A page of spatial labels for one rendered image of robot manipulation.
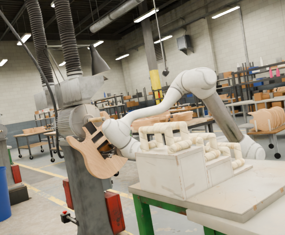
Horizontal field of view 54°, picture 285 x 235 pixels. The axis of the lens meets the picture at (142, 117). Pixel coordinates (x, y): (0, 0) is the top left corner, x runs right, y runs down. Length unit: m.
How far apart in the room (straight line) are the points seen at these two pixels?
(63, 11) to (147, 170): 1.23
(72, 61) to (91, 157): 0.64
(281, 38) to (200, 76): 11.64
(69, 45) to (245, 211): 1.45
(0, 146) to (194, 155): 4.51
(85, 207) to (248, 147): 1.26
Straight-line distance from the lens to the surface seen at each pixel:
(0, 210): 4.63
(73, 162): 2.19
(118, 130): 1.54
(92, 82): 1.77
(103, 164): 1.93
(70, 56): 1.92
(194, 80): 1.67
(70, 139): 1.82
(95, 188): 2.28
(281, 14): 13.32
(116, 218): 2.40
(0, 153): 5.35
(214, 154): 1.23
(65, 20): 1.98
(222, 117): 1.80
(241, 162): 1.38
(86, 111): 2.04
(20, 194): 5.34
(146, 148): 1.20
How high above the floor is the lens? 1.31
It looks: 3 degrees down
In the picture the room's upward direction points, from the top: 10 degrees counter-clockwise
